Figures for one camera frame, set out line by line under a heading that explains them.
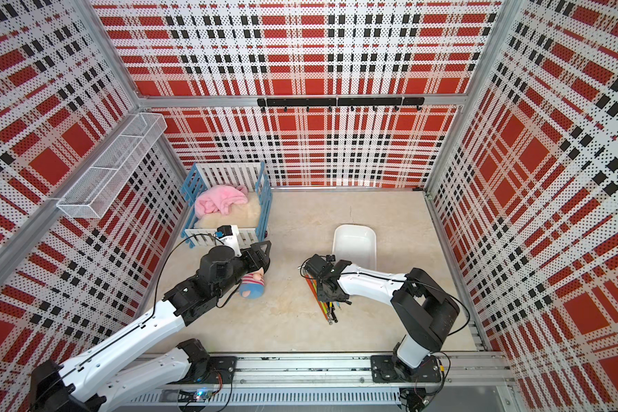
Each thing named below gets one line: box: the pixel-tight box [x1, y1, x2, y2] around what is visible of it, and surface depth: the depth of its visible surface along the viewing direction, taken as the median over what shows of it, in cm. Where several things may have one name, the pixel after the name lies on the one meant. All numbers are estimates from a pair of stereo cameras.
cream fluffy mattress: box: [193, 191, 261, 229], surface depth 103 cm
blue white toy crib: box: [180, 161, 273, 250], surface depth 103 cm
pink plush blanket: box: [193, 184, 249, 218], surface depth 100 cm
